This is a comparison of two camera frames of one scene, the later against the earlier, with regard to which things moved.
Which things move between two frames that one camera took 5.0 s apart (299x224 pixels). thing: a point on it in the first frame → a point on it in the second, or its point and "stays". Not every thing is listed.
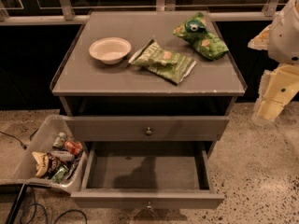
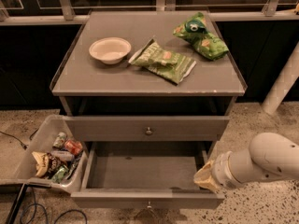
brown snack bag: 45,164 stays
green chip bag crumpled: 193,31 stays
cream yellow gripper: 284,37 → 220,174
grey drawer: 148,175 stays
